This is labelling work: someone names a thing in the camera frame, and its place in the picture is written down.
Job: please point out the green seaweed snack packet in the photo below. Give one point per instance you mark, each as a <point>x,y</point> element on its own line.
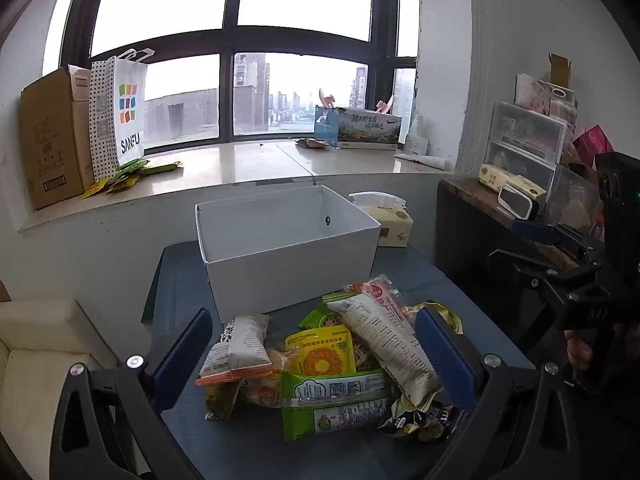
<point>317,317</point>

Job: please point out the long orange white snack packet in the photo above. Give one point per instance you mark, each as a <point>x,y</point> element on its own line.
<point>385,340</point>

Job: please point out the white cardboard box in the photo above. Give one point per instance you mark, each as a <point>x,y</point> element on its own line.
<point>290,270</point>

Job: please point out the yellow tissue box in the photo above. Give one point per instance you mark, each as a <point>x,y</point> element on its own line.
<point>395,220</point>

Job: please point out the clear bread packet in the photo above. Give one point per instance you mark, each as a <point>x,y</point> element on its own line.
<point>265,390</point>

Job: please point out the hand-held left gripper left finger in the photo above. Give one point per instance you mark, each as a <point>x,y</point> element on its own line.
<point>182,355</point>

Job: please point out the clear plastic drawer unit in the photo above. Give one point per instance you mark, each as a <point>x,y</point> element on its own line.
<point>525,140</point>

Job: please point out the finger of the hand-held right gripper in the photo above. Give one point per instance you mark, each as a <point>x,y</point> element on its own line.
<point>535,232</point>
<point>530,267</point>

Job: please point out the printed landscape box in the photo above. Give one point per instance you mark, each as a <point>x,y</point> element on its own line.
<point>365,127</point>

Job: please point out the pink patterned box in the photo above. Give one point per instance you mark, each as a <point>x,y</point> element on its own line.
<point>530,92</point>

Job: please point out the olive green snack packet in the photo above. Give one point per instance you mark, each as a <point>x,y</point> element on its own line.
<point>222,397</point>

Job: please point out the white tube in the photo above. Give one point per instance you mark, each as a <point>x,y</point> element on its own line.
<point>425,160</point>

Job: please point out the clear plastic container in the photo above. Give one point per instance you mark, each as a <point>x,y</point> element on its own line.
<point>572,197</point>

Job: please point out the brown cardboard box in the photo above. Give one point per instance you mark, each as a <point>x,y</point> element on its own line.
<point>55,140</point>

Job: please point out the cream sofa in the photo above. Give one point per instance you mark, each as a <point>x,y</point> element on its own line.
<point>40,360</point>

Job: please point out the polka-dot paper bag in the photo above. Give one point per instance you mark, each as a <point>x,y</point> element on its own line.
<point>122,110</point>

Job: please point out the brown packets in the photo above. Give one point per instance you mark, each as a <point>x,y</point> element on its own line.
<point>311,143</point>

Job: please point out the pale tissue pack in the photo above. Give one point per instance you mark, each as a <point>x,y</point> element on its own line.
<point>505,177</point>

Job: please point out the white spray bottle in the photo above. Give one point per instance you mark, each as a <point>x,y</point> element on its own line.
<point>416,137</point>

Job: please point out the pile of green sachets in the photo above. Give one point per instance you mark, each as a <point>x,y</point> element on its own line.
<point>130,172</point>

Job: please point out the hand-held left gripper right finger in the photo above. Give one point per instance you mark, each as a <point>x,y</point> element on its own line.
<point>442,355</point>

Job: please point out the green white-label snack packet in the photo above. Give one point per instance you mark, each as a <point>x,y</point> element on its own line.
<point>330,405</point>

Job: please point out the small open cardboard box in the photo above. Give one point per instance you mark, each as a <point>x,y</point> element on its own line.
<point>559,72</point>

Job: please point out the dark snack packet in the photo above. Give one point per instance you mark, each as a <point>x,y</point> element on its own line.
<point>425,420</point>

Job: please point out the person's right hand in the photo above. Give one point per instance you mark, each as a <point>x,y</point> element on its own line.
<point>580,352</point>

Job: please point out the pink dinosaur figure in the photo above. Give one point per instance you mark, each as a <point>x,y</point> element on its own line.
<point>327,100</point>
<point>384,106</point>

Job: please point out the small golden snack packet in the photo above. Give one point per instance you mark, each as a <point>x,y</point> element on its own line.
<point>447,315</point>

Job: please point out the dark side table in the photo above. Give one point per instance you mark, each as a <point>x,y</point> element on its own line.
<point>465,230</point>

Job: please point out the white case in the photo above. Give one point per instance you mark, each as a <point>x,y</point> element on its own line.
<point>520,202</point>

